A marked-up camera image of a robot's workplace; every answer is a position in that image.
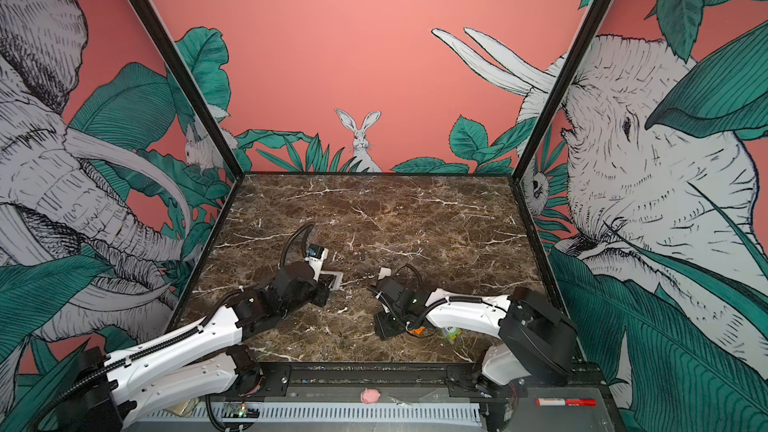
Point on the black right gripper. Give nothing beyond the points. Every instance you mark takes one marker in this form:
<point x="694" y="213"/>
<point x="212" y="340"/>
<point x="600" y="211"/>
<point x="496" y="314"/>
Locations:
<point x="381" y="327"/>

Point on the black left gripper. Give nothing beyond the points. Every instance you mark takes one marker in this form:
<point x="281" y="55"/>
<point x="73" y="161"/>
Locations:
<point x="321" y="298"/>

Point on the white red remote control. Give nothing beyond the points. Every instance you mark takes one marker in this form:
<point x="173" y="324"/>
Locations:
<point x="331" y="279"/>

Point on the white battery cover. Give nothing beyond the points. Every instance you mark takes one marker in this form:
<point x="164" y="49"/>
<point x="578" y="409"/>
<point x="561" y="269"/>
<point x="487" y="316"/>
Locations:
<point x="384" y="272"/>

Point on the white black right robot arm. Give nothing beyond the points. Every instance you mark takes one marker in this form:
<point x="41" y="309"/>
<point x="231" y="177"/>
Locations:
<point x="537" y="339"/>

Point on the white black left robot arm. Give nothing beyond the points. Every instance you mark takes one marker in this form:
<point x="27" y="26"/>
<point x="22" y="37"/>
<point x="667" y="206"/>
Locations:
<point x="208" y="357"/>

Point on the red white marker pen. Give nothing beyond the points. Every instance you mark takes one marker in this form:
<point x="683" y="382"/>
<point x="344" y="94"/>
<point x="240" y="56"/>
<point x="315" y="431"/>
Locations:
<point x="566" y="402"/>

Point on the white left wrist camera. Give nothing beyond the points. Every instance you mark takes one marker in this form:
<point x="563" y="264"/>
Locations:
<point x="315" y="257"/>

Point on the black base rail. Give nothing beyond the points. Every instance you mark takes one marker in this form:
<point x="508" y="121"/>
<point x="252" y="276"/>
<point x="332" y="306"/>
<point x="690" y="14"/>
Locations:
<point x="461" y="380"/>

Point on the white slotted cable duct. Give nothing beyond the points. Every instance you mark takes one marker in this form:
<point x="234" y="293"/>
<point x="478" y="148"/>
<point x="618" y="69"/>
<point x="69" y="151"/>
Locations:
<point x="462" y="414"/>

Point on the black corner frame post left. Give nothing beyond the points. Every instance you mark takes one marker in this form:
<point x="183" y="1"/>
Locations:
<point x="156" y="29"/>

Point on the black corner frame post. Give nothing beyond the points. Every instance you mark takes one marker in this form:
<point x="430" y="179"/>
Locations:
<point x="593" y="19"/>
<point x="156" y="29"/>

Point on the black corner frame post right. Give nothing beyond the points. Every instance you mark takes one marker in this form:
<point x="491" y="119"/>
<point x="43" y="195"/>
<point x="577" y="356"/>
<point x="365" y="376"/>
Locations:
<point x="593" y="19"/>

